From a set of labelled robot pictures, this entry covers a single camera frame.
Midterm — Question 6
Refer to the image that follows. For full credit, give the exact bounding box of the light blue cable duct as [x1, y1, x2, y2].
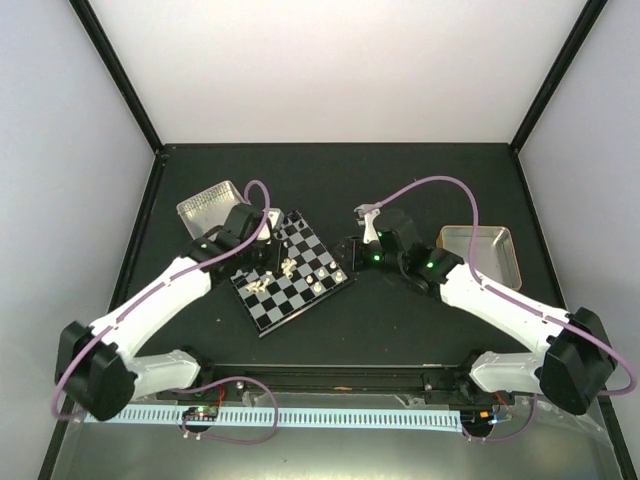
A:
[111, 405, 462, 433]

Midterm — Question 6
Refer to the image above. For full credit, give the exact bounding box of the right circuit board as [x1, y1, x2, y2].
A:
[460, 410, 513, 426]

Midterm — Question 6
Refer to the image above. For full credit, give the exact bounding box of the pile of white chess pieces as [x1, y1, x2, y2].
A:
[245, 258, 297, 294]

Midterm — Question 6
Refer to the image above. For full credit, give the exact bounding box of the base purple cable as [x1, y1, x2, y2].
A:
[462, 392, 540, 444]
[179, 376, 279, 446]

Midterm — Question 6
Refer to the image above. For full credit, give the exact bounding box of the pink metal tin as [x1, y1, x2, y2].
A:
[176, 180, 244, 239]

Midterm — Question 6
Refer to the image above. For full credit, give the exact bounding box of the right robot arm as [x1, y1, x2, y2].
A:
[340, 204, 618, 415]

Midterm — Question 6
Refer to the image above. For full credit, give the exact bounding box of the black mounting rail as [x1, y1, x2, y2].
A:
[156, 364, 479, 403]

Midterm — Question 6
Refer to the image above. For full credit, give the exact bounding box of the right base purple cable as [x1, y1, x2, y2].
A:
[462, 392, 540, 444]

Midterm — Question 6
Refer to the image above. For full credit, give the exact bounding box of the circuit board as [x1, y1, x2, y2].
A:
[460, 410, 513, 426]
[182, 406, 219, 422]

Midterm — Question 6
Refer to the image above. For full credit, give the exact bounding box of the left circuit board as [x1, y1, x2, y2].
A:
[182, 406, 219, 422]

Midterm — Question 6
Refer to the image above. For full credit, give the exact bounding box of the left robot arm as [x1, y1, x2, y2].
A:
[54, 202, 283, 421]

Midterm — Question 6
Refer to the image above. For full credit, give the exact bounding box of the black chess pieces row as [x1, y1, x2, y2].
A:
[274, 211, 307, 240]

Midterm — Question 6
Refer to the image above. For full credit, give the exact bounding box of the gold metal tin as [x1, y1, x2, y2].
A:
[436, 225, 522, 291]

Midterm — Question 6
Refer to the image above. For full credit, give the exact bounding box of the black white chessboard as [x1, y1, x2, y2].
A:
[231, 216, 353, 337]

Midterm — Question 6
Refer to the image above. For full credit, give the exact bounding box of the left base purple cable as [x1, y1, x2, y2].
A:
[179, 376, 279, 446]

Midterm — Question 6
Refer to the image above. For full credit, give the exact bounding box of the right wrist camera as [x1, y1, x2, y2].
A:
[354, 203, 380, 245]

